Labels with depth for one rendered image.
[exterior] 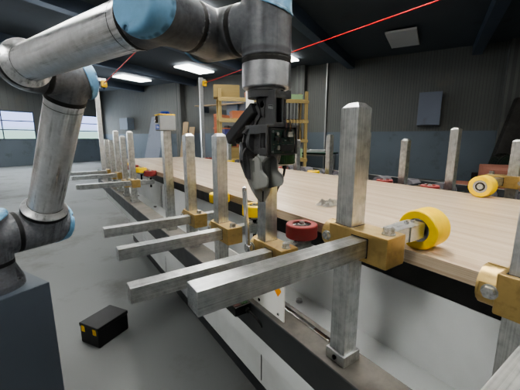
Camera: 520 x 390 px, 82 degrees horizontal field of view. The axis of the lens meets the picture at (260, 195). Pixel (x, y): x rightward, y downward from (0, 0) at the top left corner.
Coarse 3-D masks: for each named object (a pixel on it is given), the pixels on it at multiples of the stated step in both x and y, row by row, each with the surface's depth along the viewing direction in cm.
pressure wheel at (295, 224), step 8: (288, 224) 75; (296, 224) 76; (304, 224) 75; (312, 224) 75; (288, 232) 74; (296, 232) 72; (304, 232) 72; (312, 232) 73; (296, 240) 73; (304, 240) 72; (312, 240) 73
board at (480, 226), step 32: (160, 160) 294; (288, 192) 123; (320, 192) 123; (384, 192) 123; (416, 192) 123; (448, 192) 123; (320, 224) 79; (384, 224) 77; (480, 224) 77; (512, 224) 77; (416, 256) 58; (448, 256) 56; (480, 256) 56
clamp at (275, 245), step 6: (252, 240) 77; (258, 240) 74; (276, 240) 74; (258, 246) 74; (264, 246) 72; (270, 246) 70; (276, 246) 70; (294, 246) 70; (276, 252) 68; (282, 252) 67; (288, 252) 68
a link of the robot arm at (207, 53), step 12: (216, 12) 54; (228, 12) 53; (216, 24) 53; (216, 36) 54; (228, 36) 54; (204, 48) 55; (216, 48) 56; (228, 48) 56; (204, 60) 61; (216, 60) 61
